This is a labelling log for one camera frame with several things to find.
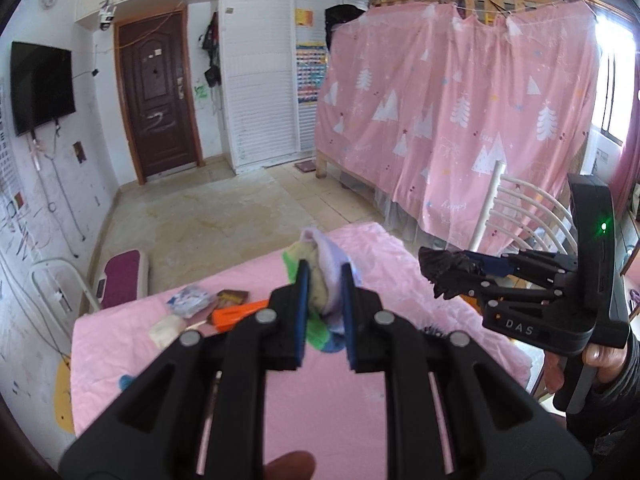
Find pink window curtain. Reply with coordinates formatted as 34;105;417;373
610;145;640;221

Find orange plastic piece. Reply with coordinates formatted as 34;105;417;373
210;299;271;333

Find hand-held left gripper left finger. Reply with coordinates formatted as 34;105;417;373
59;259;312;480

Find black wrapper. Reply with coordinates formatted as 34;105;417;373
419;246;483;302

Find pink tree-print curtain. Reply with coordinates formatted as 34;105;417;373
314;0;601;256

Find white louvered wardrobe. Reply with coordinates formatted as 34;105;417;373
219;0;371;175

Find hanging black bags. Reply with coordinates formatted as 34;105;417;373
200;10;221;88

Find white mosquito net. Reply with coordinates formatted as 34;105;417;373
340;165;451;246

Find person's left hand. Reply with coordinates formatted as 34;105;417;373
264;451;317;480

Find white metal chair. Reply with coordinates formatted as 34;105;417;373
467;162;576;261

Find purple bathroom scale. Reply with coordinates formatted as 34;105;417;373
97;250;150;308

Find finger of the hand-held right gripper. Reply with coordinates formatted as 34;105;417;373
462;250;581;281
462;272;583;311

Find colourful chart poster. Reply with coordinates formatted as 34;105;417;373
296;42;328;106

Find brown snack packet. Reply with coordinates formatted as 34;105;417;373
216;289;250;311

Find dark brown door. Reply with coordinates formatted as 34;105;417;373
114;7;203;185

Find window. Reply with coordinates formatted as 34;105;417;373
590;15;638;146

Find white metal rack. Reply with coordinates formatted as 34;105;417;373
30;258;101;341

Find crumpled white plastic wrapper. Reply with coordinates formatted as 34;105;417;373
166;285;218;318

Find black wall television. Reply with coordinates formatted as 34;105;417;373
10;41;77;137

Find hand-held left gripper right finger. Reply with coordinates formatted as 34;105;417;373
340;261;593;480

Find colourful cloth bundle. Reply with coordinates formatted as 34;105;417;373
282;226;366;353

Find cream round pastry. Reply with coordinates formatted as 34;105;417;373
149;314;187;348

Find person's right hand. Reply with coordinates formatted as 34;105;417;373
582;345;631;386

